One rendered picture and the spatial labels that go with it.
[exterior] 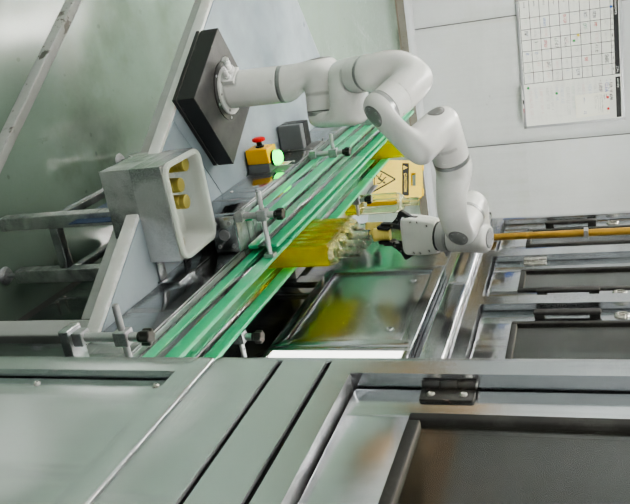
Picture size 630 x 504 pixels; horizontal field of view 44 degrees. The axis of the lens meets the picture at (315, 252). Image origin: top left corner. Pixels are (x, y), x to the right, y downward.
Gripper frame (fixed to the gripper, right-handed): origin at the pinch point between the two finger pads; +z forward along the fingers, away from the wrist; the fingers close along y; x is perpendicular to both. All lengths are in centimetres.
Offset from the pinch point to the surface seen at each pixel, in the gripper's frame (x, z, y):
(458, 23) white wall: -539, 208, 18
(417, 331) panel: 28.3, -21.2, -12.8
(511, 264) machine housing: -24.6, -24.0, -16.5
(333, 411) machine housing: 110, -55, 19
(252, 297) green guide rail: 37.1, 17.8, -4.2
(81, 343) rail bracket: 95, 7, 13
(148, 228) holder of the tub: 54, 29, 19
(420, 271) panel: -5.6, -5.6, -12.4
